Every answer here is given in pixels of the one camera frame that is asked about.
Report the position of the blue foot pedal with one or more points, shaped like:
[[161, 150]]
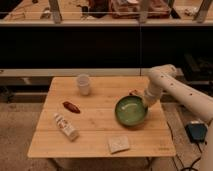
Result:
[[196, 132]]

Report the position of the dark snack bar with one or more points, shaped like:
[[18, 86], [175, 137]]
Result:
[[135, 93]]

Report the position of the green ceramic bowl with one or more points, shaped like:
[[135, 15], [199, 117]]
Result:
[[130, 110]]

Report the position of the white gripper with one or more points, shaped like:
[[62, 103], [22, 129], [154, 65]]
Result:
[[151, 96]]

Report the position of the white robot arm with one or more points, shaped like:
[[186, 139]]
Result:
[[163, 78]]

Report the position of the white folded napkin packet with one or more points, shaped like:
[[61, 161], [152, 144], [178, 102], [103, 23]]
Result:
[[118, 143]]

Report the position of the wooden folding table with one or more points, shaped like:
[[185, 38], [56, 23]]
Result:
[[96, 122]]

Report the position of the white paper cup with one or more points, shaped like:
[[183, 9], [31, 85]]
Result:
[[83, 84]]

